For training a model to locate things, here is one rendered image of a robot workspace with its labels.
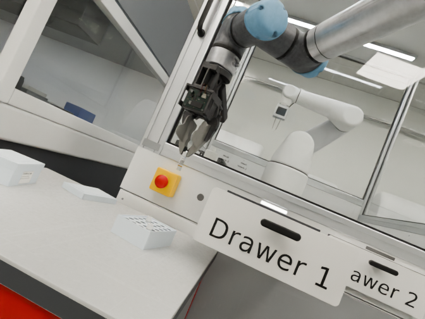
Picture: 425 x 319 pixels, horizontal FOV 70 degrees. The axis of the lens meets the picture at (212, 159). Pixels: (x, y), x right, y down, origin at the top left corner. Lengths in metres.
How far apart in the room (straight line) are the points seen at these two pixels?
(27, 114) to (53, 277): 0.76
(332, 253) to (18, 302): 0.48
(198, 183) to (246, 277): 0.31
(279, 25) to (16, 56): 0.71
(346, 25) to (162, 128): 0.61
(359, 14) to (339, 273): 0.46
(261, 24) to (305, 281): 0.48
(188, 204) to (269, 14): 0.58
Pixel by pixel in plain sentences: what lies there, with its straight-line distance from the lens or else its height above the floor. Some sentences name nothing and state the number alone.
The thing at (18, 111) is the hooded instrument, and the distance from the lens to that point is 1.08.
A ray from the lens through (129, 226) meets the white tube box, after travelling 0.64.
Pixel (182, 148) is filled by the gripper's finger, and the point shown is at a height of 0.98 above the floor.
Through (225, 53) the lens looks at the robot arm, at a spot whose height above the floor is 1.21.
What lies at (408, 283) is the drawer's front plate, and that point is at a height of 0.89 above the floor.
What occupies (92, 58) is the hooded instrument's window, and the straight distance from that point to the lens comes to 1.29.
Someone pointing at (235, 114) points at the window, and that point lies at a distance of 0.98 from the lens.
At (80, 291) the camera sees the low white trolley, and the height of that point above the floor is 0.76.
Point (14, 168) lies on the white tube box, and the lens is 0.74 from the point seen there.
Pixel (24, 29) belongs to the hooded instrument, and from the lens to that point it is 1.03.
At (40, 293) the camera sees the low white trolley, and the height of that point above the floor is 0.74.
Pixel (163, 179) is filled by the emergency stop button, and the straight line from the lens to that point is 0.90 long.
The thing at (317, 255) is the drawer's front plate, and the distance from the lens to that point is 0.61.
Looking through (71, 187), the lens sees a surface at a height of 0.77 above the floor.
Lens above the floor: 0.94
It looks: 4 degrees up
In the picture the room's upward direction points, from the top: 23 degrees clockwise
